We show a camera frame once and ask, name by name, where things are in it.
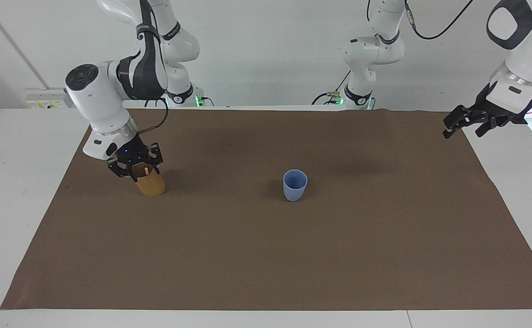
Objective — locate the blue cup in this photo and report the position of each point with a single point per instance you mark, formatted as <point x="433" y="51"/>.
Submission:
<point x="295" y="187"/>

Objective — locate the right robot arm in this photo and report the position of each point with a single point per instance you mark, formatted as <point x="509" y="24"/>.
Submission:
<point x="97" y="98"/>

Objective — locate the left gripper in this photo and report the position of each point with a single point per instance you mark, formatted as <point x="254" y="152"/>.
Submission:
<point x="493" y="107"/>

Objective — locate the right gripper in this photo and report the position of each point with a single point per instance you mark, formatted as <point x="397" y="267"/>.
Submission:
<point x="131" y="151"/>

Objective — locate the brown wooden cup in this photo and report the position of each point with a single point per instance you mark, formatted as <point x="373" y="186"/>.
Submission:
<point x="151" y="184"/>

